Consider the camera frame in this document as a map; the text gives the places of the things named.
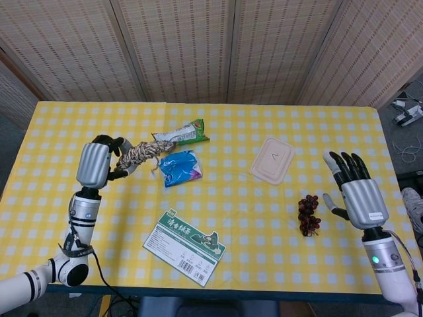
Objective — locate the bamboo folding screen panel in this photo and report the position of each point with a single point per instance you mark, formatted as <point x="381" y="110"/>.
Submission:
<point x="281" y="49"/>
<point x="181" y="49"/>
<point x="66" y="49"/>
<point x="373" y="49"/>
<point x="13" y="99"/>

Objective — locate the blue plastic packet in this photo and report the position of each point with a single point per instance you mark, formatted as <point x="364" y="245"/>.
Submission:
<point x="178" y="168"/>

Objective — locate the beige rectangular container lid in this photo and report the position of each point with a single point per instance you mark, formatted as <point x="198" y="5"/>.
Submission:
<point x="272" y="162"/>

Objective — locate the black box on floor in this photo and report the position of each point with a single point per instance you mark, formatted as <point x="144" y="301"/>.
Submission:
<point x="411" y="176"/>

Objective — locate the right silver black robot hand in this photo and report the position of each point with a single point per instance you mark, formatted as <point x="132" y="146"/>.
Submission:
<point x="363" y="201"/>

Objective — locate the green snack bag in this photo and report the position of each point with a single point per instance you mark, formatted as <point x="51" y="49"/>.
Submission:
<point x="191" y="132"/>

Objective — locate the grey shoe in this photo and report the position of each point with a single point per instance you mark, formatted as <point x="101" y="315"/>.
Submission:
<point x="413" y="201"/>

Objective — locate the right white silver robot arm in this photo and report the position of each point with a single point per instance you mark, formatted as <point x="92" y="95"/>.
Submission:
<point x="383" y="261"/>

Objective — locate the dark red grape bunch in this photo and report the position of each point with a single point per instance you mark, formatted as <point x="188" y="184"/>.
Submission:
<point x="305" y="211"/>

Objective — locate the white black floor device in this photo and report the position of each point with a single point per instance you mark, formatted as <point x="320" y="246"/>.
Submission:
<point x="408" y="115"/>

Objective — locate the yellow white checkered tablecloth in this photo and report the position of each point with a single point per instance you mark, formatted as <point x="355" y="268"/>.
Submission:
<point x="248" y="214"/>

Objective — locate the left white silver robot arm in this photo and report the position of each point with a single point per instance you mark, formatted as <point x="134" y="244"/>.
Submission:
<point x="82" y="214"/>

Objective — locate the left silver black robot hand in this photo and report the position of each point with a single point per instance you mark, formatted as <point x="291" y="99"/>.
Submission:
<point x="92" y="165"/>

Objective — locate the green tea packaging card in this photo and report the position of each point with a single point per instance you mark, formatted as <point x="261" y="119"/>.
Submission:
<point x="178" y="244"/>

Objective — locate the blue chair seat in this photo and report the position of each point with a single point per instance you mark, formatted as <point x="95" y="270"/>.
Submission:
<point x="205" y="308"/>

